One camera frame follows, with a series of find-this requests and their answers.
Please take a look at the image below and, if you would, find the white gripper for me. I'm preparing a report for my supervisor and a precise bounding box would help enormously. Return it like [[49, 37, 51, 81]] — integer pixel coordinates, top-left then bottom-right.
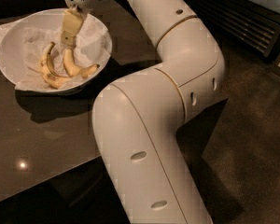
[[61, 0, 99, 49]]

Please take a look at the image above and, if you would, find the dark slatted cabinet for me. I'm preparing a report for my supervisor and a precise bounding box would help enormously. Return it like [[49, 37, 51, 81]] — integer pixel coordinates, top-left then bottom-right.
[[185, 0, 280, 60]]

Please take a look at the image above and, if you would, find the white bowl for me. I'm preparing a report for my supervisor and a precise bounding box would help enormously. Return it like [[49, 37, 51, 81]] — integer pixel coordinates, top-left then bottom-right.
[[0, 7, 114, 96]]

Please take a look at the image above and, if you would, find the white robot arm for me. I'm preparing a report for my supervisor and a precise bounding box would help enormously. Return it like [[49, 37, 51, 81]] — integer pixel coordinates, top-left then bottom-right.
[[92, 0, 225, 224]]

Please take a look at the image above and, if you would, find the white paper liner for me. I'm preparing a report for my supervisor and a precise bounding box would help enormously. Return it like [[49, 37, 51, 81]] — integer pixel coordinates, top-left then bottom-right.
[[16, 15, 112, 92]]

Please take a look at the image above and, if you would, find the yellow banana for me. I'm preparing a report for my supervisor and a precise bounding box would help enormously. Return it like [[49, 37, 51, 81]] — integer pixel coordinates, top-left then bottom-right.
[[39, 42, 70, 89], [63, 49, 100, 78]]

